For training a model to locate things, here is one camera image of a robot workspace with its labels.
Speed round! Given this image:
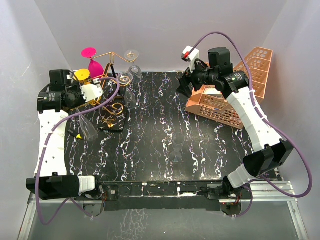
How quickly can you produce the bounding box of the tall clear flute glass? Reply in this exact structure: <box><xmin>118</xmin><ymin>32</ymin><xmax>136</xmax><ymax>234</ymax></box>
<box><xmin>117</xmin><ymin>71</ymin><xmax>137</xmax><ymax>109</ymax></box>

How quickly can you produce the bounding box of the small yellow black object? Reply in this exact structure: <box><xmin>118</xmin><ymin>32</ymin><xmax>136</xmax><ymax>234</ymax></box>
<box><xmin>67</xmin><ymin>129</ymin><xmax>83</xmax><ymax>140</ymax></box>

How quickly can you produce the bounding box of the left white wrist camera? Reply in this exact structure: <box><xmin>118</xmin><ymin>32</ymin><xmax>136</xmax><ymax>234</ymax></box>
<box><xmin>80</xmin><ymin>84</ymin><xmax>104</xmax><ymax>103</ymax></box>

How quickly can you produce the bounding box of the orange plastic wine glass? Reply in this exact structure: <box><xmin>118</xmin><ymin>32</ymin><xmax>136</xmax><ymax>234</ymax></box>
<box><xmin>73</xmin><ymin>68</ymin><xmax>90</xmax><ymax>82</ymax></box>

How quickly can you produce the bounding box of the peach plastic organiser basket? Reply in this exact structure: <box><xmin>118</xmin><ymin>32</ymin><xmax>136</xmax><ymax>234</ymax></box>
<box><xmin>185</xmin><ymin>47</ymin><xmax>273</xmax><ymax>129</ymax></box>

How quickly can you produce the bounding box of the black base frame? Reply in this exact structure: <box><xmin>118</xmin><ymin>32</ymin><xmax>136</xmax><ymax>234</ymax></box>
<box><xmin>76</xmin><ymin>180</ymin><xmax>253</xmax><ymax>217</ymax></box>

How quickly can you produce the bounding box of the clear wine glass front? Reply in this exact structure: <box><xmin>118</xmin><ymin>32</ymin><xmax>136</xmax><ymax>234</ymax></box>
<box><xmin>78</xmin><ymin>115</ymin><xmax>98</xmax><ymax>142</ymax></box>

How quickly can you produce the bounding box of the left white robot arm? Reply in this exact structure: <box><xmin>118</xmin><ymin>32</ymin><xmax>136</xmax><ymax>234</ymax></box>
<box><xmin>26</xmin><ymin>84</ymin><xmax>104</xmax><ymax>200</ymax></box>

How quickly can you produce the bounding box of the pink plastic wine glass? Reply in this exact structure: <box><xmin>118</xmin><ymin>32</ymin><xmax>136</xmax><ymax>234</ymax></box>
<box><xmin>81</xmin><ymin>47</ymin><xmax>104</xmax><ymax>78</ymax></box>

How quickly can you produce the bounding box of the gold wire wine glass rack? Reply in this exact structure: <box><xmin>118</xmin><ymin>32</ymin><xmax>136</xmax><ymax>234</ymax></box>
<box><xmin>79</xmin><ymin>51</ymin><xmax>130</xmax><ymax>132</ymax></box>

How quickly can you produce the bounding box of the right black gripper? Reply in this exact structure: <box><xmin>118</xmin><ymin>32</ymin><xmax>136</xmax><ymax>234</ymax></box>
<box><xmin>176</xmin><ymin>57</ymin><xmax>218</xmax><ymax>98</ymax></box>

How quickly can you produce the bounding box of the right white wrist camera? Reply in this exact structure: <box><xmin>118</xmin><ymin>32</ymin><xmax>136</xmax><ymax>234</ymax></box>
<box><xmin>181</xmin><ymin>46</ymin><xmax>200</xmax><ymax>73</ymax></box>

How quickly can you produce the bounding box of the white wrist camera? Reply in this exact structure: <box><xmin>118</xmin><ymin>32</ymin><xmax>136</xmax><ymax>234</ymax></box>
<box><xmin>181</xmin><ymin>46</ymin><xmax>200</xmax><ymax>73</ymax></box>
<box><xmin>80</xmin><ymin>84</ymin><xmax>104</xmax><ymax>103</ymax></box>

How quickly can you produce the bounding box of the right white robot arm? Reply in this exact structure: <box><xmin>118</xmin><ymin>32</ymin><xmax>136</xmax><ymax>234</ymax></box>
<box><xmin>176</xmin><ymin>58</ymin><xmax>294</xmax><ymax>199</ymax></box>

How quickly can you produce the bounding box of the clear wine glass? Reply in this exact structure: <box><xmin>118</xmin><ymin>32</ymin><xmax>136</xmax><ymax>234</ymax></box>
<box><xmin>78</xmin><ymin>115</ymin><xmax>98</xmax><ymax>142</ymax></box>
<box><xmin>170</xmin><ymin>132</ymin><xmax>185</xmax><ymax>163</ymax></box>
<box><xmin>124</xmin><ymin>50</ymin><xmax>142</xmax><ymax>84</ymax></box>

